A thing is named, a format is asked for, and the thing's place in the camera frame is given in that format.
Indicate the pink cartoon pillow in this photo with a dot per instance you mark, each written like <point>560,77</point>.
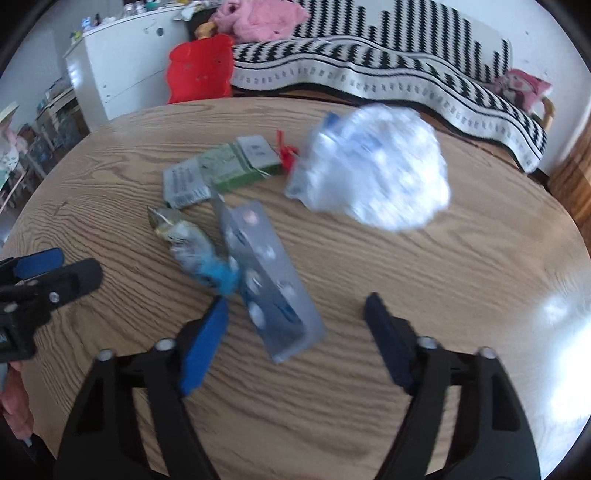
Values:
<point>521,89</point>

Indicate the red plush cushion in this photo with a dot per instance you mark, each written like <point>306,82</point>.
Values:
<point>200,69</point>

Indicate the blue crumpled candy wrapper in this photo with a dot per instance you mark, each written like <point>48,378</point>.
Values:
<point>193,250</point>

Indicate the white cabinet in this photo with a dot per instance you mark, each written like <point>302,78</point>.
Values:
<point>119,68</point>

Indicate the grey pill blister pack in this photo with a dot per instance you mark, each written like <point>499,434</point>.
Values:
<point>277,300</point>

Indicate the red ribbon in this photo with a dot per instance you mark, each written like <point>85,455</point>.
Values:
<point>288,153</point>

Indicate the person's left hand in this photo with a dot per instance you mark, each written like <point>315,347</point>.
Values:
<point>15,403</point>

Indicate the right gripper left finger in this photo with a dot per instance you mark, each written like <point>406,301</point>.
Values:
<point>101,439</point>

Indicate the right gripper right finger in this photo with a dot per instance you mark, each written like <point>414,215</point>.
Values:
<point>492,438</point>

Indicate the grey crumpled foil wrapper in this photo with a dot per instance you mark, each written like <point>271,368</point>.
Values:
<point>183,184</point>

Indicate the black white striped sofa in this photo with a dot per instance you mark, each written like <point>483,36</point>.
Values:
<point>416,52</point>

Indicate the clear plastic bag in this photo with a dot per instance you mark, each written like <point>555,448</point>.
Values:
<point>382,166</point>

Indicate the pink blanket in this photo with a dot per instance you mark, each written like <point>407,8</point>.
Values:
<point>258,20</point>

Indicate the green cigarette box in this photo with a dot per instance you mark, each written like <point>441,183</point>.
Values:
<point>231,165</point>

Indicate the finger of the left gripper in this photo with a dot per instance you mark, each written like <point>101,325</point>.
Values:
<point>68,283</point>
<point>25,267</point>

